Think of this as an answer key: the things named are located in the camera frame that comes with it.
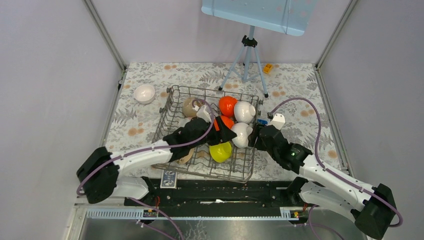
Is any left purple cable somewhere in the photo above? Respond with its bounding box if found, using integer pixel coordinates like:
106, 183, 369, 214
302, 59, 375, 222
76, 98, 216, 197

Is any middle white ribbed bowl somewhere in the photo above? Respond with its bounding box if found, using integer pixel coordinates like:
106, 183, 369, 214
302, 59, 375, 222
231, 122, 253, 149

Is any far white ribbed bowl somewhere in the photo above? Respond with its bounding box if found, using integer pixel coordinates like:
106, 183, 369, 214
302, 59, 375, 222
233, 101, 256, 124

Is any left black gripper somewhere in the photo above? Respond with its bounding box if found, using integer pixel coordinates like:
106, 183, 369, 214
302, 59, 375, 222
189, 116, 237, 149

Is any near beige patterned bowl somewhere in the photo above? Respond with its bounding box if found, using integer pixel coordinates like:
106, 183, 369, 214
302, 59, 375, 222
176, 148, 195, 165

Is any grey wire dish rack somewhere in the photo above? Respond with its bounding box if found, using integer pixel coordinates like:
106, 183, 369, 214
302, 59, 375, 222
153, 85, 263, 183

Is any beige patterned bowl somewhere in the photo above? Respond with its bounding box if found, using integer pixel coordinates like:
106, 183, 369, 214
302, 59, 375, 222
182, 97, 204, 118
176, 148, 195, 165

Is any near orange bowl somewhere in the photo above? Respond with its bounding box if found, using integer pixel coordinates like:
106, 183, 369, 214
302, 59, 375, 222
213, 115, 235, 131

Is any light blue board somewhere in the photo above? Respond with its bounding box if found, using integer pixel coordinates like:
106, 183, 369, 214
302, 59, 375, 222
201, 0, 317, 37

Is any blue toy block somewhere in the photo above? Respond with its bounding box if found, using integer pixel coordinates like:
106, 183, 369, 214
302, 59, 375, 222
257, 119, 268, 126

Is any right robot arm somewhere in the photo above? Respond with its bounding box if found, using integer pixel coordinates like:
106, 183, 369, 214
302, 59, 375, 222
247, 124, 397, 240

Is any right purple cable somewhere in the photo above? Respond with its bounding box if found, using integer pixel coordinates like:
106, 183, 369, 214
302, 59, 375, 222
267, 97, 404, 228

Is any light blue tripod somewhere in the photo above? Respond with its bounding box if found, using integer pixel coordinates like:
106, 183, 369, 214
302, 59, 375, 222
218, 25, 269, 98

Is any far beige patterned bowl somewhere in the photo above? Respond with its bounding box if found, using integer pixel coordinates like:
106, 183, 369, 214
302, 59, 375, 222
182, 97, 204, 118

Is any yellow-green bowl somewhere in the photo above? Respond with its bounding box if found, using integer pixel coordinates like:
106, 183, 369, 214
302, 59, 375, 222
209, 142, 233, 163

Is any blue playing card box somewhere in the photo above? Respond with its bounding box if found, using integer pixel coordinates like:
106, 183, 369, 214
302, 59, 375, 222
159, 170, 178, 189

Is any purple cable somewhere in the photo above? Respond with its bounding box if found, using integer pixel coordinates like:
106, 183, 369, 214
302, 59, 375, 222
267, 97, 404, 228
76, 98, 216, 197

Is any floral tablecloth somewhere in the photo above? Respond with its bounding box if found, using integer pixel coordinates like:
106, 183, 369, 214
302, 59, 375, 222
104, 62, 348, 171

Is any white ribbed bowl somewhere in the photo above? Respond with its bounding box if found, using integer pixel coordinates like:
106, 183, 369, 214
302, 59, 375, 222
231, 122, 253, 149
233, 101, 256, 124

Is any orange bowl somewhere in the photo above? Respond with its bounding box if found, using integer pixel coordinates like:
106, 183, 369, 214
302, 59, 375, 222
213, 115, 235, 131
218, 96, 238, 118

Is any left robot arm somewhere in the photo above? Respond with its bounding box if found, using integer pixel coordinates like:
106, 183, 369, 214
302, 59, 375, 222
76, 117, 237, 206

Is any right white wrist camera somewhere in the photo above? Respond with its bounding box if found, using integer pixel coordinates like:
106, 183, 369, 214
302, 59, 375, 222
267, 113, 286, 130

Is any orange toy block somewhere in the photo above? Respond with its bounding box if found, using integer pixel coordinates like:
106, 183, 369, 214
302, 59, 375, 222
262, 63, 274, 74

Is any far orange bowl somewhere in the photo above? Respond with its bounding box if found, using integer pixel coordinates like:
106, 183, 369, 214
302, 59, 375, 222
218, 96, 238, 118

